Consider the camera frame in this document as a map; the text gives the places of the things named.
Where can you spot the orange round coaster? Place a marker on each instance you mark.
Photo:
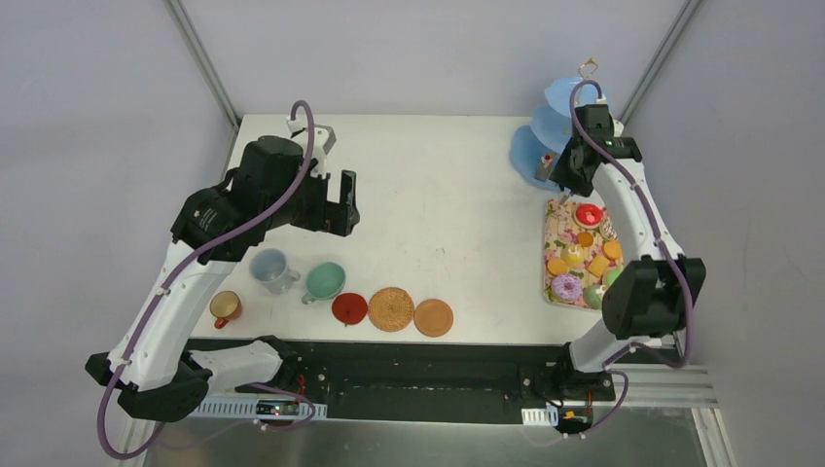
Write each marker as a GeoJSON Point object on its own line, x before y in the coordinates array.
{"type": "Point", "coordinates": [433, 318]}

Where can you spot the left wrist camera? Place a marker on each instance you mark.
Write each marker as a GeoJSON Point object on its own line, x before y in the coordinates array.
{"type": "Point", "coordinates": [324, 139]}

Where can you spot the light blue mug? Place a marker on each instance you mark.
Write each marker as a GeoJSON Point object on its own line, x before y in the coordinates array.
{"type": "Point", "coordinates": [270, 268]}

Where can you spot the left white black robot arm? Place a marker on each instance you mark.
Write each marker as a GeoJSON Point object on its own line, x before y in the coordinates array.
{"type": "Point", "coordinates": [279, 181]}

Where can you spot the small orange cookie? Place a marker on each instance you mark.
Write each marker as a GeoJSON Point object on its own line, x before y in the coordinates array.
{"type": "Point", "coordinates": [585, 239]}

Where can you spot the purple sprinkled donut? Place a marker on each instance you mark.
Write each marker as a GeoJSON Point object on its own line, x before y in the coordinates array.
{"type": "Point", "coordinates": [567, 288]}

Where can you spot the woven rattan coaster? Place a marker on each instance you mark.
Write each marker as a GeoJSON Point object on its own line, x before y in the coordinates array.
{"type": "Point", "coordinates": [391, 309]}

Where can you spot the chocolate slice cake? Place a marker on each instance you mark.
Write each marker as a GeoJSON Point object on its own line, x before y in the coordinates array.
{"type": "Point", "coordinates": [545, 167]}

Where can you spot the red jam tart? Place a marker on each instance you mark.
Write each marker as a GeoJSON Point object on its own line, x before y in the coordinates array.
{"type": "Point", "coordinates": [588, 216]}

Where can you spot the blue three-tier cake stand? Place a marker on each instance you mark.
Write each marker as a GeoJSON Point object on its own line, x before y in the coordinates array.
{"type": "Point", "coordinates": [549, 129]}

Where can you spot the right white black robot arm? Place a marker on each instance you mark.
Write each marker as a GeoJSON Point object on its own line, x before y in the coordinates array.
{"type": "Point", "coordinates": [650, 306]}

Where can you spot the white chocolate donut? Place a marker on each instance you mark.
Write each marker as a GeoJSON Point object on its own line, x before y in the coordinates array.
{"type": "Point", "coordinates": [607, 229]}

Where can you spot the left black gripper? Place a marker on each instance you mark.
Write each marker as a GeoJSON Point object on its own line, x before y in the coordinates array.
{"type": "Point", "coordinates": [333, 205]}

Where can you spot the floral serving tray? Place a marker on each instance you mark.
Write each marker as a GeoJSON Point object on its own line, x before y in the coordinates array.
{"type": "Point", "coordinates": [561, 230]}

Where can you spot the rectangular yellow biscuit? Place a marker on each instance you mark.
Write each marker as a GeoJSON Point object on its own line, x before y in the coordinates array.
{"type": "Point", "coordinates": [598, 265]}

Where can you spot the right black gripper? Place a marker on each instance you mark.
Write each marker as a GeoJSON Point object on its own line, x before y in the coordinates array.
{"type": "Point", "coordinates": [575, 174]}

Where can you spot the green frosted donut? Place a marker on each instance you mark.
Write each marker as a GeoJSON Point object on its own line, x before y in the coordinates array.
{"type": "Point", "coordinates": [610, 276]}

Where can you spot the orange small mug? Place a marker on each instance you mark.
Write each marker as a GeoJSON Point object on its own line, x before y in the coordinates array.
{"type": "Point", "coordinates": [225, 307]}

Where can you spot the green teacup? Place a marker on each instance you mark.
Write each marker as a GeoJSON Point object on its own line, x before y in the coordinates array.
{"type": "Point", "coordinates": [323, 283]}

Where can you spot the round orange biscuit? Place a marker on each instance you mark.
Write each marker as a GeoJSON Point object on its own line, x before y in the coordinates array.
{"type": "Point", "coordinates": [612, 250]}

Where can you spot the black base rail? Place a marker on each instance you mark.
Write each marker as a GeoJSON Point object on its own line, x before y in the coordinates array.
{"type": "Point", "coordinates": [437, 382]}

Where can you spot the red apple coaster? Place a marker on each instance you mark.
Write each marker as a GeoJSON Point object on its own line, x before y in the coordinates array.
{"type": "Point", "coordinates": [349, 308]}

